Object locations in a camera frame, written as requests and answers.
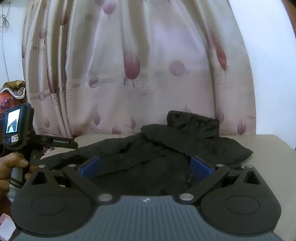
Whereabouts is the red patterned cloth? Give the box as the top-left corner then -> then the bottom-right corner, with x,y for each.
0,79 -> 27,117

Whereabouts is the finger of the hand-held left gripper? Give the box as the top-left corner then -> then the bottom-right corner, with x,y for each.
53,137 -> 79,150

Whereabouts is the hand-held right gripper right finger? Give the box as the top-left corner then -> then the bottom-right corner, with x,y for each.
172,156 -> 262,205

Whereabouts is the leaf print curtain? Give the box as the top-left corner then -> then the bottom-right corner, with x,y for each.
21,0 -> 258,138

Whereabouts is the beige bed cover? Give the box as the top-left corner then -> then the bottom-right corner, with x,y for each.
40,133 -> 296,178

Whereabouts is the person's left hand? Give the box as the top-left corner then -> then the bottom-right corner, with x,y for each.
0,153 -> 31,198

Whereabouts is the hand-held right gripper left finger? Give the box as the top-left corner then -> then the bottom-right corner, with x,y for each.
31,156 -> 121,205

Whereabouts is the black jacket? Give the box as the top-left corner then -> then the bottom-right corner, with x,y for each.
47,110 -> 254,197

